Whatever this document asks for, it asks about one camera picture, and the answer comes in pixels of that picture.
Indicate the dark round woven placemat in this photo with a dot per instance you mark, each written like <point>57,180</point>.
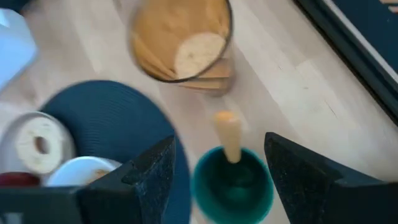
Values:
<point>109,115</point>

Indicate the beige ceramic plate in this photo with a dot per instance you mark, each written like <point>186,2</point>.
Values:
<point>66,146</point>

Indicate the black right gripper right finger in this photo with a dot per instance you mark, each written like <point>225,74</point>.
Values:
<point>326,193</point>

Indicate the amber transparent plastic cup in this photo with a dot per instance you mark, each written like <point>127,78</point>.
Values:
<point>161,40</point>

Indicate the sliced bagel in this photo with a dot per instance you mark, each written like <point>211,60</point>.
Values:
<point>28,149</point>

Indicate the teal cup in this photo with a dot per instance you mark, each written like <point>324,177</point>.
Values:
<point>233,193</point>

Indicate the white plate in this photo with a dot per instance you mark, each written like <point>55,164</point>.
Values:
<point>74,171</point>

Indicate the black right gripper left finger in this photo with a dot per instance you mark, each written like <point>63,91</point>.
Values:
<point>118,199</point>

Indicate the brown cereal pieces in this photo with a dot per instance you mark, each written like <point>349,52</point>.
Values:
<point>99,175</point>

